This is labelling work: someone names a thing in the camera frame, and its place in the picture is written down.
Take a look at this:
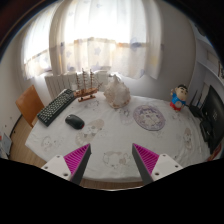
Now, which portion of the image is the sheer white curtain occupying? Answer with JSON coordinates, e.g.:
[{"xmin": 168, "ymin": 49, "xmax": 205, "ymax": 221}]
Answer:
[{"xmin": 21, "ymin": 0, "xmax": 163, "ymax": 79}]

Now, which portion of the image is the white radiator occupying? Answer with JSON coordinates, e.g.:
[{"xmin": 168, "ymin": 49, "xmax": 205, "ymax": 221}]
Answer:
[{"xmin": 45, "ymin": 70, "xmax": 109, "ymax": 99}]

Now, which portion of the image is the black monitor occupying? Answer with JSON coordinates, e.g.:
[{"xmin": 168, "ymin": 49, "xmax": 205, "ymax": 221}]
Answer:
[{"xmin": 202, "ymin": 86, "xmax": 224, "ymax": 153}]

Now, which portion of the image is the black computer mouse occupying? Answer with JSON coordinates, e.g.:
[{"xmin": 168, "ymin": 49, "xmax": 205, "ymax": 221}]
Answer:
[{"xmin": 65, "ymin": 114, "xmax": 85, "ymax": 130}]

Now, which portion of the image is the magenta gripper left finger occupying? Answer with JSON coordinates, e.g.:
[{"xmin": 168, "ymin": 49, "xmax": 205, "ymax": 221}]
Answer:
[{"xmin": 42, "ymin": 144, "xmax": 91, "ymax": 185}]

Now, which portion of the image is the wooden chair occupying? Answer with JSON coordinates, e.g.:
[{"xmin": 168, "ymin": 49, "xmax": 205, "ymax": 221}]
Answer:
[{"xmin": 16, "ymin": 85, "xmax": 44, "ymax": 126}]

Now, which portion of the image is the wooden model sailing ship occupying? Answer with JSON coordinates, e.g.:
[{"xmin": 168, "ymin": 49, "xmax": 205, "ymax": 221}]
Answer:
[{"xmin": 74, "ymin": 70, "xmax": 99, "ymax": 102}]

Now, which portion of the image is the white patterned tablecloth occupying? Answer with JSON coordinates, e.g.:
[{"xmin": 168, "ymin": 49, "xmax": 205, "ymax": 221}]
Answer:
[{"xmin": 26, "ymin": 92, "xmax": 210, "ymax": 182}]

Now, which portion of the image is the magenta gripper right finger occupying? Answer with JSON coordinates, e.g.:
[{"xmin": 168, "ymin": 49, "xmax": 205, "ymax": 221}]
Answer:
[{"xmin": 132, "ymin": 143, "xmax": 182, "ymax": 185}]

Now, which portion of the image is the black keyboard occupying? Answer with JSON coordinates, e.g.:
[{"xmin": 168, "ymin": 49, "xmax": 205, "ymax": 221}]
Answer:
[{"xmin": 37, "ymin": 89, "xmax": 75, "ymax": 126}]

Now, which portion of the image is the cartoon boy figurine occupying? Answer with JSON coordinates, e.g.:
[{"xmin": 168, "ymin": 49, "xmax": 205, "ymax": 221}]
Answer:
[{"xmin": 170, "ymin": 84, "xmax": 188, "ymax": 112}]

